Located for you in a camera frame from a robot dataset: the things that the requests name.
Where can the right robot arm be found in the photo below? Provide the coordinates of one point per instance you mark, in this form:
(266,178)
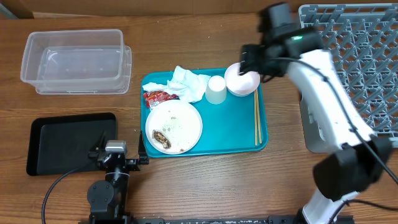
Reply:
(356,156)

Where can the red ketchup packet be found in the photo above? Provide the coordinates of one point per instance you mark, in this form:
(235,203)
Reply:
(154,98)

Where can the clear plastic bin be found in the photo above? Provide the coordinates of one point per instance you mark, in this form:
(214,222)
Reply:
(77,62)

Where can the brown food scrap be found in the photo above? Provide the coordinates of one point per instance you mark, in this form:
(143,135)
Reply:
(160,138)

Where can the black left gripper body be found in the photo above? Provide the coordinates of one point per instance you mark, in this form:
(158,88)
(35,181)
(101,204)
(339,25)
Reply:
(132,165)

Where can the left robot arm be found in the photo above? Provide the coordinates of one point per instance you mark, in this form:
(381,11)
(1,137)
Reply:
(107,198)

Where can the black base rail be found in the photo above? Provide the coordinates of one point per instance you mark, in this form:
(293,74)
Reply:
(273,219)

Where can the white dinner plate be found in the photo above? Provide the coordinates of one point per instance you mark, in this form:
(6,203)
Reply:
(179,121)

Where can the teal serving tray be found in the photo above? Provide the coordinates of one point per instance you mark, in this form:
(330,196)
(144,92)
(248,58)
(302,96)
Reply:
(227,127)

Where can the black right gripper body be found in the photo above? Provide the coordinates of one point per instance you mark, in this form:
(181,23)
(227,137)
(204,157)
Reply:
(257,60)

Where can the white paper cup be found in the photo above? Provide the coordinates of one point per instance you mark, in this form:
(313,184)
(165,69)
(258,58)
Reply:
(216,90)

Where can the crumpled white napkin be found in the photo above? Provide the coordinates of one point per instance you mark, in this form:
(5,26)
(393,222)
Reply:
(185,84)

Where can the white bowl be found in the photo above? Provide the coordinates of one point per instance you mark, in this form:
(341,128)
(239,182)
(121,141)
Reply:
(241,85)

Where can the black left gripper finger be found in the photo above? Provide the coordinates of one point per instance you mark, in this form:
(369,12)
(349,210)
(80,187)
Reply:
(143,157)
(99,145)

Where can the black plastic tray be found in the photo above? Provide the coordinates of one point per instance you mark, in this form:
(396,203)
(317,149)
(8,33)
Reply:
(60,144)

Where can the grey dishwasher rack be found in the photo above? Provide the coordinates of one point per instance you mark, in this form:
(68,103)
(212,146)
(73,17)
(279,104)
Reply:
(362,39)

